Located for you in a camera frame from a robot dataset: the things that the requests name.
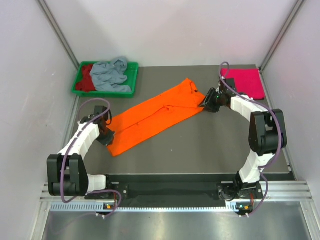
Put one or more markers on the folded pink t shirt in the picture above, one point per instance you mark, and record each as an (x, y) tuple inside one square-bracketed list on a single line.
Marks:
[(247, 81)]

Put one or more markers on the green plastic bin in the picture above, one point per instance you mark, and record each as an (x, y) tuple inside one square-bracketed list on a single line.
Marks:
[(131, 73)]

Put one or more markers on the grey-blue t shirt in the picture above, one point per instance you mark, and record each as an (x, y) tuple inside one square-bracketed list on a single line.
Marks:
[(109, 76)]

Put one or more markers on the slotted cable duct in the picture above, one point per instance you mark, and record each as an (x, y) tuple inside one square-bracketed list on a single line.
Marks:
[(102, 207)]

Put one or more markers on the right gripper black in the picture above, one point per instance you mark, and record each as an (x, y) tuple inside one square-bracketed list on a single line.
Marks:
[(207, 103)]

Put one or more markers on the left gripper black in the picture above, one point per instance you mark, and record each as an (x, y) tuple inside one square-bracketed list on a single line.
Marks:
[(109, 140)]

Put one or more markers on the aluminium corner post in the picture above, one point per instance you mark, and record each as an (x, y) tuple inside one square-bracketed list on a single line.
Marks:
[(293, 13), (58, 32)]

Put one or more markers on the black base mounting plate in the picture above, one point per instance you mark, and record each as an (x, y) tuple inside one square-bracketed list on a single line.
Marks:
[(235, 178)]

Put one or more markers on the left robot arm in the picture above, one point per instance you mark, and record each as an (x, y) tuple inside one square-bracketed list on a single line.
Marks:
[(66, 172)]

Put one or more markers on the orange t shirt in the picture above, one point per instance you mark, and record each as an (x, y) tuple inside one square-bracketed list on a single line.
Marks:
[(155, 115)]

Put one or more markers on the aluminium corner post left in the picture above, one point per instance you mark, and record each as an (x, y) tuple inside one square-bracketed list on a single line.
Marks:
[(58, 32)]

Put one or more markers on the dark red t shirt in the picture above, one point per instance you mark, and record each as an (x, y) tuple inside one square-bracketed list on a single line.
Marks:
[(85, 84)]

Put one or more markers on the aluminium front rail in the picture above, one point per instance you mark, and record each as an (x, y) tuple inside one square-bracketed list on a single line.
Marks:
[(226, 190)]

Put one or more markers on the aluminium corner post right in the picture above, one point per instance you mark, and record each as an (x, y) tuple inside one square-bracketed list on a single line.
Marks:
[(293, 13)]

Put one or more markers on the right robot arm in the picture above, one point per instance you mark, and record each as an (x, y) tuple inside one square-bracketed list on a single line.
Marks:
[(267, 136)]

